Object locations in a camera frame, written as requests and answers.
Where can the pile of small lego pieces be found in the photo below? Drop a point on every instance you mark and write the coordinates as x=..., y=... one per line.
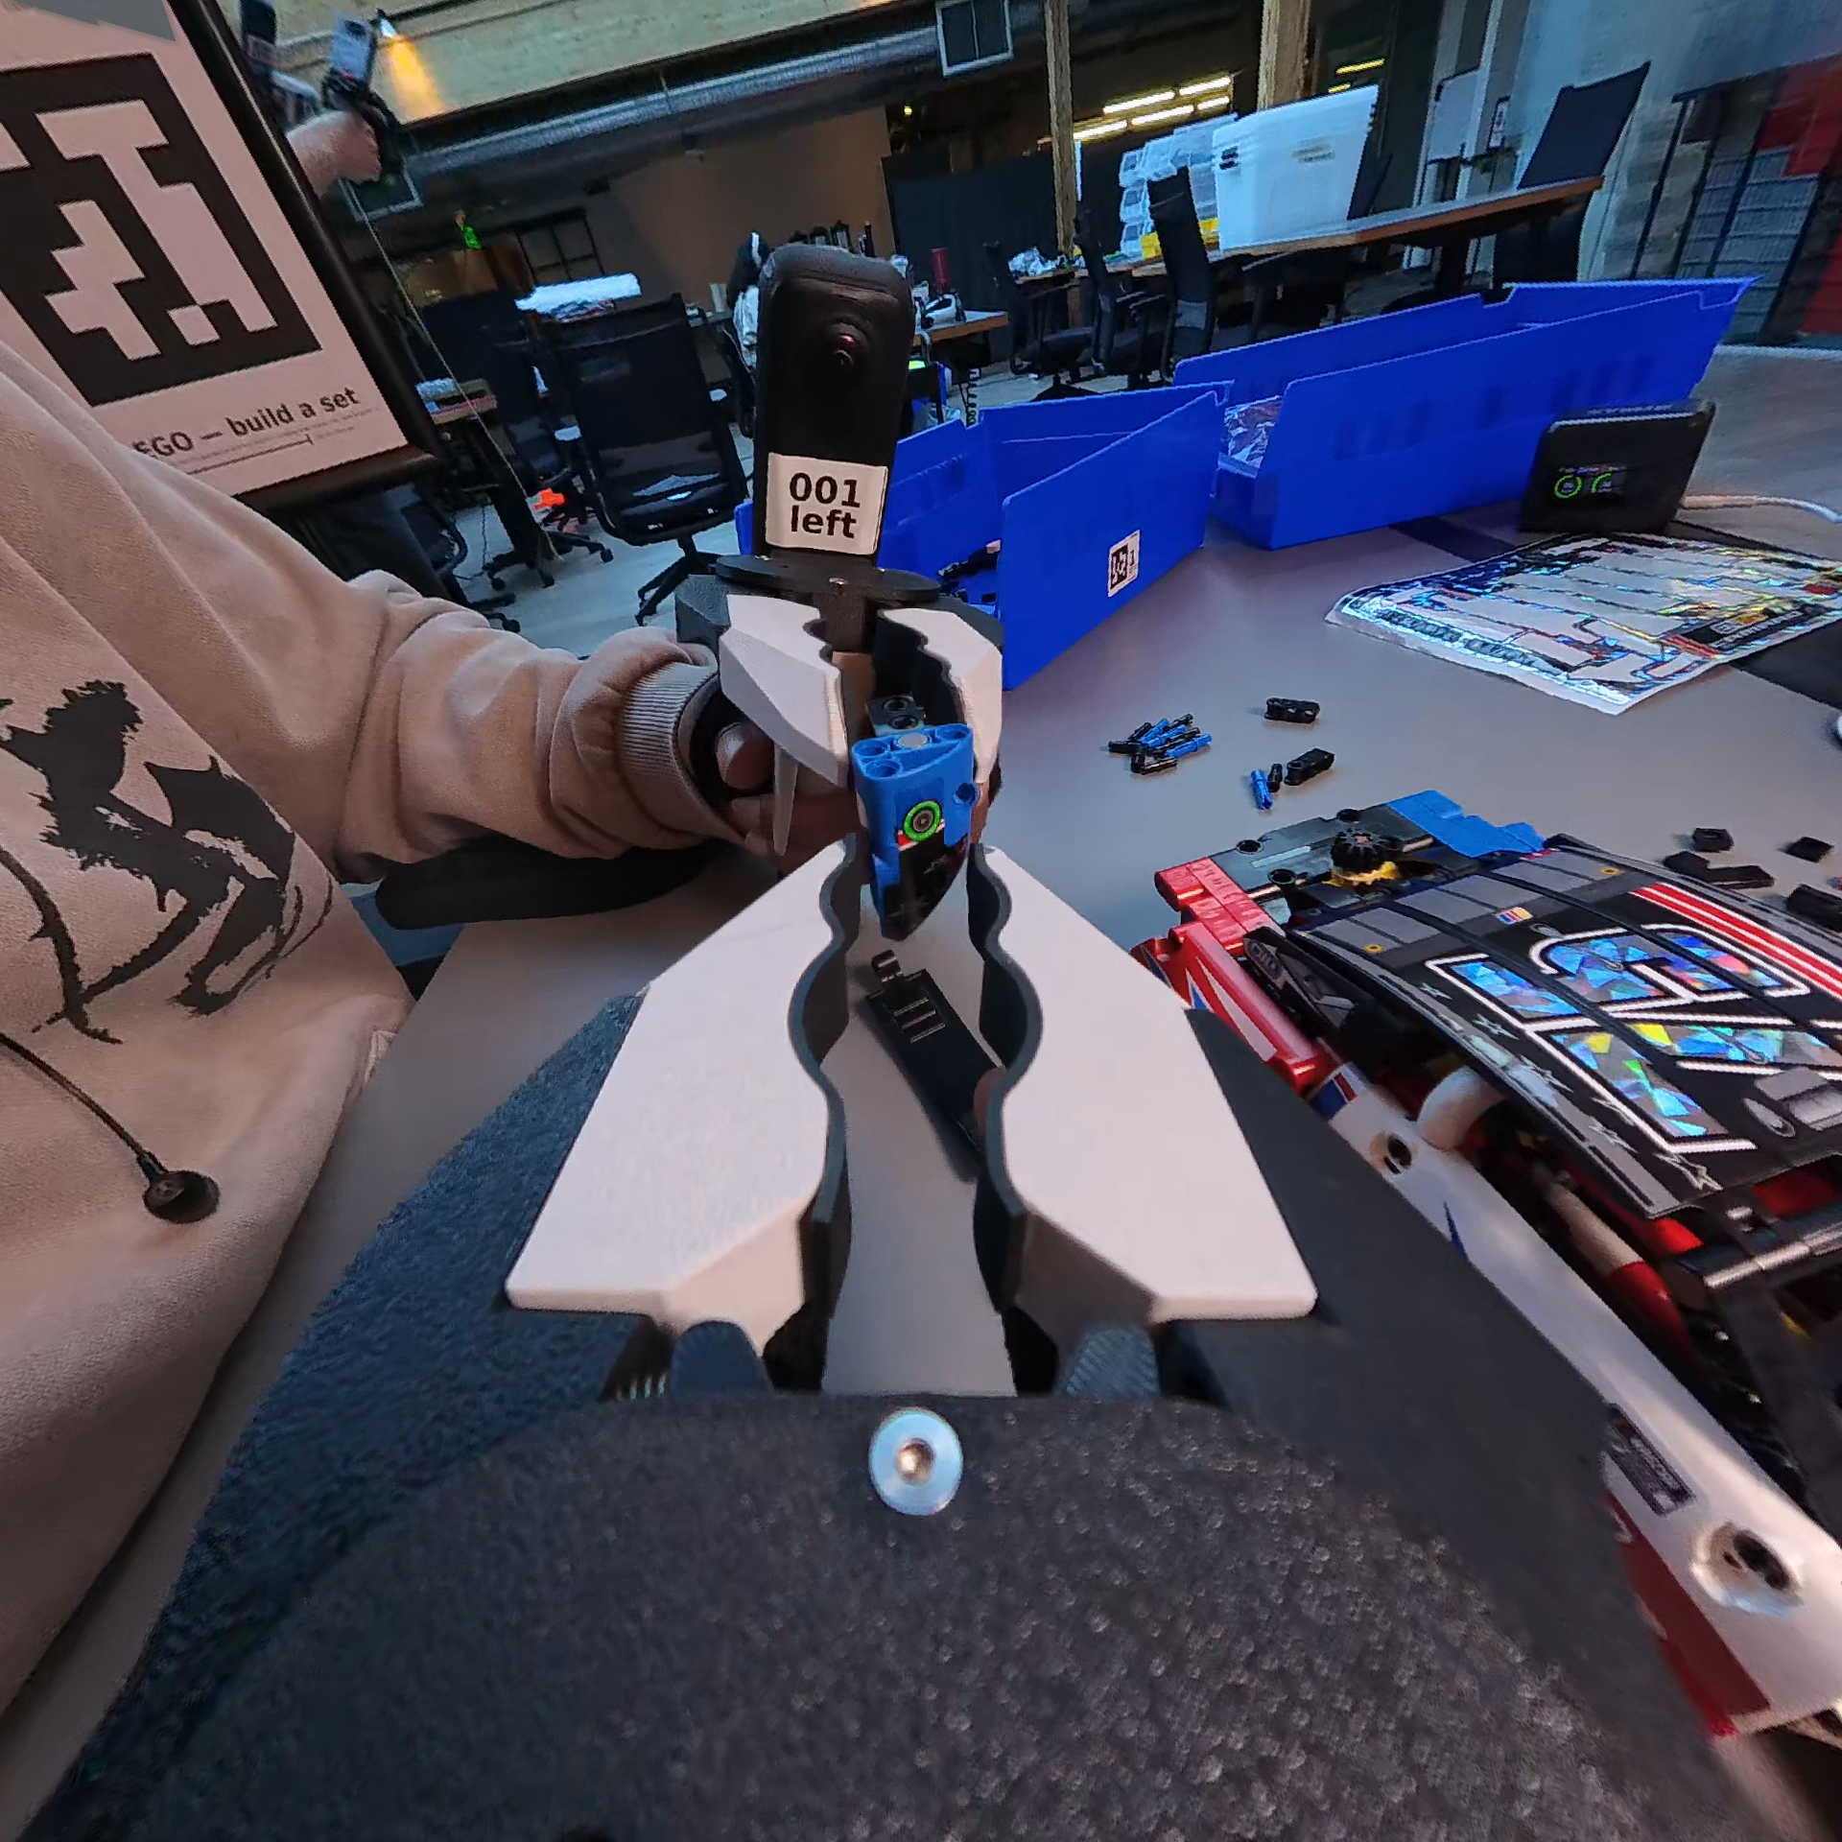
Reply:
x=1726, y=872

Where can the black office chair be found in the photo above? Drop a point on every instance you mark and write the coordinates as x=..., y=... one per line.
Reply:
x=1187, y=274
x=1102, y=313
x=634, y=418
x=1576, y=157

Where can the person's left forearm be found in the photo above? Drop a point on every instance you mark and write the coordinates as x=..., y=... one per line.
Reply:
x=433, y=690

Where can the long work table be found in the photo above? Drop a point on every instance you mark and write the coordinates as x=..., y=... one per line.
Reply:
x=1366, y=224

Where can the white storage box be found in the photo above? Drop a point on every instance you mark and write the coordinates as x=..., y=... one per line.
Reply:
x=1296, y=168

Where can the black two-hole lego brick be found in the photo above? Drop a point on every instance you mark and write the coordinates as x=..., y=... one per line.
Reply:
x=893, y=714

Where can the large blue storage bin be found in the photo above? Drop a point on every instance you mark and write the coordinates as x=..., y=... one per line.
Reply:
x=1438, y=418

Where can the black curved lego panel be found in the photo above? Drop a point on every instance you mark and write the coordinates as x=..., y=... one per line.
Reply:
x=927, y=1034

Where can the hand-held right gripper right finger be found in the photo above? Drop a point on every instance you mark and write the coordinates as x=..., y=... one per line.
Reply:
x=1168, y=1152

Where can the lego race car model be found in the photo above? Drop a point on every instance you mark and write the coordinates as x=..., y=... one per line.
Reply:
x=1512, y=1007

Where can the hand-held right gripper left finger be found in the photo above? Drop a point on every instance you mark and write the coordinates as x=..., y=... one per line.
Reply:
x=679, y=1152

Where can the person's left hand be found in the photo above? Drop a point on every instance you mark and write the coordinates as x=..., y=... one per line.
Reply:
x=751, y=805

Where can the lego sticker sheet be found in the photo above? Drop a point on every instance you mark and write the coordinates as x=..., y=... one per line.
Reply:
x=1584, y=617

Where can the black charger with green display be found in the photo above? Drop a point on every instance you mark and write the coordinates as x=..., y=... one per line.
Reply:
x=1622, y=467

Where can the blue lego panel piece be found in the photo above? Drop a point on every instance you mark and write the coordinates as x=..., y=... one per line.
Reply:
x=883, y=783

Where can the cluster of blue black pins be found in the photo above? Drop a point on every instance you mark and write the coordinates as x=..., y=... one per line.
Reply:
x=1159, y=741

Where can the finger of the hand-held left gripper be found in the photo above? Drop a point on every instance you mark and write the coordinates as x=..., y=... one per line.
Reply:
x=977, y=690
x=792, y=677

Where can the blue bin with tag label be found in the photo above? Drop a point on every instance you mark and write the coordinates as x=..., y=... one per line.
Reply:
x=1093, y=518

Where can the black white marker board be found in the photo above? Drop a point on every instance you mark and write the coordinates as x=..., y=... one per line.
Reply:
x=145, y=218

